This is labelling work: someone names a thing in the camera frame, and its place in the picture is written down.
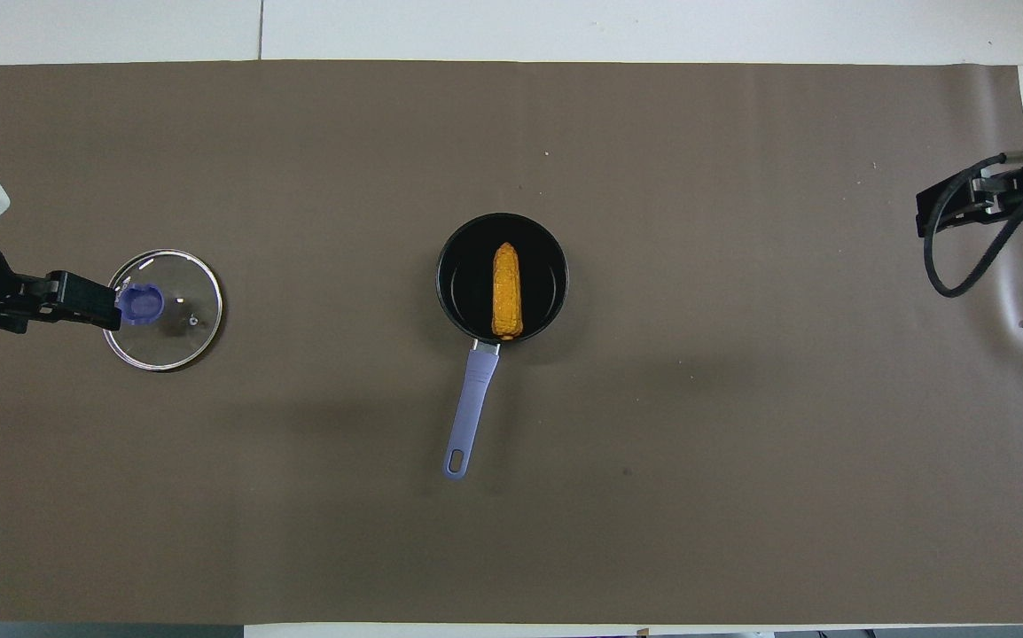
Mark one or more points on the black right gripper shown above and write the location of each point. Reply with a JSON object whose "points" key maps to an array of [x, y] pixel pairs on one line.
{"points": [[924, 213]]}

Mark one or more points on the brown table mat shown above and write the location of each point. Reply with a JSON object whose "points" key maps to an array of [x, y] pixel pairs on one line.
{"points": [[653, 487]]}

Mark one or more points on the yellow corn cob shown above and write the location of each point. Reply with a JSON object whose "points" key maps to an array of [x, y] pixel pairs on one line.
{"points": [[507, 292]]}

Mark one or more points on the glass lid with purple knob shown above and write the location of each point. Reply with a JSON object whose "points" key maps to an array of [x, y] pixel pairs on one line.
{"points": [[179, 328]]}

